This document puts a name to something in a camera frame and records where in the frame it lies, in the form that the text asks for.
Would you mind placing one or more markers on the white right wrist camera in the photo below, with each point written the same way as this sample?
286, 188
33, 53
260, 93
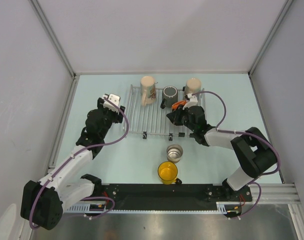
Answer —
191, 100

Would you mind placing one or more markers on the white slotted cable duct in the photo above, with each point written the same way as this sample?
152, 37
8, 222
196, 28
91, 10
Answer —
84, 208

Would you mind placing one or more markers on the yellow mug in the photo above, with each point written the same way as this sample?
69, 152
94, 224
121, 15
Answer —
168, 173

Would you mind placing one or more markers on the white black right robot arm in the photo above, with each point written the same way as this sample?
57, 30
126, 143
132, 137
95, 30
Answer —
256, 156

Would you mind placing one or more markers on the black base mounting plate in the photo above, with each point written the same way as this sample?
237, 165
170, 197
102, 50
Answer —
173, 197

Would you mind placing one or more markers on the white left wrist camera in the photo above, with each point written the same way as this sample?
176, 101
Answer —
111, 102

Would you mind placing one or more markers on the orange mug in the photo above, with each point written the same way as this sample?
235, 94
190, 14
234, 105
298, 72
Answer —
177, 104

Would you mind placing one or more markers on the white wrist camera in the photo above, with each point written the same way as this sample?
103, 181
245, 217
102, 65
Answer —
111, 102
191, 100

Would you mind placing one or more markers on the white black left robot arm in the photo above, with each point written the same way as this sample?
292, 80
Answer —
44, 201

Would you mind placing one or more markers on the beige decorated mug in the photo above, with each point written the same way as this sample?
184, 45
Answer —
148, 90

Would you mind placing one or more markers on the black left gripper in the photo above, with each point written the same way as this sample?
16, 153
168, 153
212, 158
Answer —
117, 117

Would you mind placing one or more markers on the silver wire dish rack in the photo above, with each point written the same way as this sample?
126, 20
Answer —
151, 119

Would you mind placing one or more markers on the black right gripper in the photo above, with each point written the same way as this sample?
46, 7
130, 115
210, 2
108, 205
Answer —
175, 115

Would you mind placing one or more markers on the dark green mug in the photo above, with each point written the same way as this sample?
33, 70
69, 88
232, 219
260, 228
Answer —
169, 97

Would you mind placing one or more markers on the beige plain mug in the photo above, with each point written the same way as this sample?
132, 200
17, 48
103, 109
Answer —
193, 85

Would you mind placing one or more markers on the stainless steel cup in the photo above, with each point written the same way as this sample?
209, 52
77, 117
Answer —
174, 153

